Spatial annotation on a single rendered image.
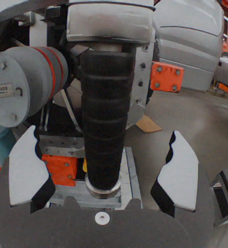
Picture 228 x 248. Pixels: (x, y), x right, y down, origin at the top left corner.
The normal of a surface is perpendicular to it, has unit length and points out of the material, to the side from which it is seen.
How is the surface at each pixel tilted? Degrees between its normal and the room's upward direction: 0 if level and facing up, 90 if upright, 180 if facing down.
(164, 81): 90
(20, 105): 90
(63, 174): 90
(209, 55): 90
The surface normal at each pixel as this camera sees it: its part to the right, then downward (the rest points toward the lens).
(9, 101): 0.03, 0.52
